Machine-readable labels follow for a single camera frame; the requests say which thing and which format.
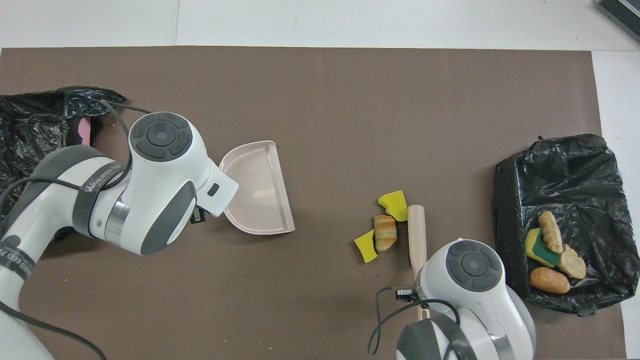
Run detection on beige plastic dustpan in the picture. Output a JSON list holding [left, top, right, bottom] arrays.
[[218, 140, 296, 236]]

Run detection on yellow sponge piece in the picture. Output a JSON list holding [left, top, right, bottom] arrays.
[[377, 190, 408, 222], [354, 229, 378, 264]]

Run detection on striped croissant piece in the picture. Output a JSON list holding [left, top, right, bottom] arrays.
[[373, 215, 398, 253]]

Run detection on beige hand brush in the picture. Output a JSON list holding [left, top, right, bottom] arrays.
[[407, 204, 431, 321]]

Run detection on yellow green scouring sponge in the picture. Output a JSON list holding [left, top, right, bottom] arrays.
[[525, 227, 560, 268]]

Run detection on elongated ridged pastry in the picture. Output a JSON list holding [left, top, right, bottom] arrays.
[[538, 210, 564, 254]]

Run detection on brown bread roll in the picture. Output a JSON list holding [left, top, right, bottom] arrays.
[[530, 267, 571, 295]]

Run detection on round pale pastry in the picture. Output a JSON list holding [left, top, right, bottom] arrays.
[[557, 244, 587, 280]]

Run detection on pink plastic bin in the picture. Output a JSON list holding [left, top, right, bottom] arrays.
[[76, 118, 93, 146]]

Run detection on black crumpled trash bag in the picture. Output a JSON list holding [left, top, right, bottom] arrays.
[[0, 86, 127, 246]]

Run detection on black bag lined bin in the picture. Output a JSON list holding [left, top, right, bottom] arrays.
[[491, 133, 640, 317]]

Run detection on brown table mat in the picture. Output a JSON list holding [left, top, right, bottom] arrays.
[[0, 46, 627, 360]]

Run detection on dark ribbed device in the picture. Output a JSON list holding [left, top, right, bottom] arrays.
[[596, 0, 640, 43]]

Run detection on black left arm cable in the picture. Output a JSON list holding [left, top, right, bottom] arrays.
[[0, 99, 151, 360]]

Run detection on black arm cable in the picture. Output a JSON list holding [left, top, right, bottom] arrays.
[[0, 99, 151, 360], [367, 285, 461, 357]]

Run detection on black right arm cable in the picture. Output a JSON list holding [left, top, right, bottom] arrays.
[[367, 285, 461, 357]]

